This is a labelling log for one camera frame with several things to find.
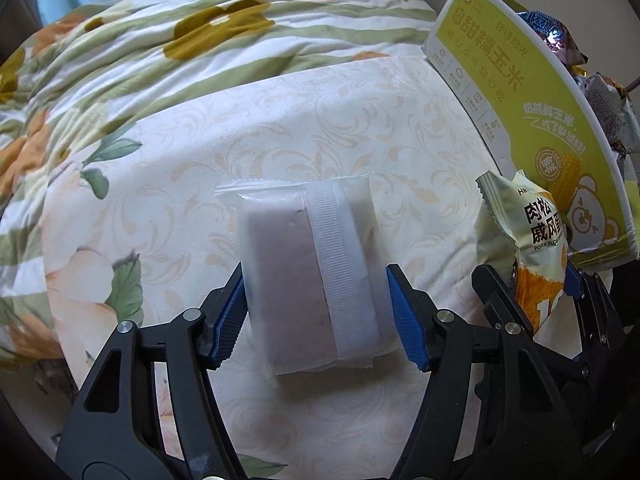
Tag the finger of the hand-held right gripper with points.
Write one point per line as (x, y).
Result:
(597, 310)
(492, 285)

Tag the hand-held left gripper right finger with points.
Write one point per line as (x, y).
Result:
(407, 320)

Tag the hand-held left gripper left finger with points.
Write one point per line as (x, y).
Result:
(230, 320)

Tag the cream and orange cake packet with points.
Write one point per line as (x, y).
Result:
(535, 240)

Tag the translucent white cake packet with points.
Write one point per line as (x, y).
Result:
(280, 270)

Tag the yellow-green cardboard box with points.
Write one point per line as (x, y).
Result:
(500, 85)

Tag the silver grey snack bag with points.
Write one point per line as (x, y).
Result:
(610, 105)

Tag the purple snack bag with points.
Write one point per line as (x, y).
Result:
(555, 35)

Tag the floral striped blanket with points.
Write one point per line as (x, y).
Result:
(150, 35)

